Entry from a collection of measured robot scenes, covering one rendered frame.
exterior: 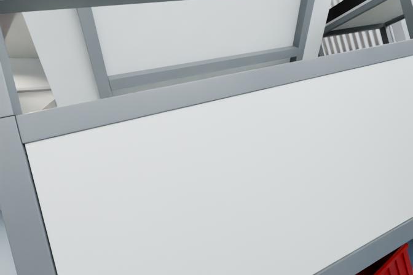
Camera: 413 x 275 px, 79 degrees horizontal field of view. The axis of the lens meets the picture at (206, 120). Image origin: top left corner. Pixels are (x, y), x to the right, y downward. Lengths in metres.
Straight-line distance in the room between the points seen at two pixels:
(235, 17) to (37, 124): 0.83
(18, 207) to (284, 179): 0.41
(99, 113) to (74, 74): 0.56
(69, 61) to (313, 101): 0.74
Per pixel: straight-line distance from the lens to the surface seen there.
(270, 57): 1.16
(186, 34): 0.99
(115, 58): 0.95
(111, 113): 0.40
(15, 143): 0.42
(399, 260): 1.17
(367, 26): 1.83
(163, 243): 0.44
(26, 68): 7.88
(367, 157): 0.65
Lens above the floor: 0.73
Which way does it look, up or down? level
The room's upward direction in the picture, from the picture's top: 15 degrees counter-clockwise
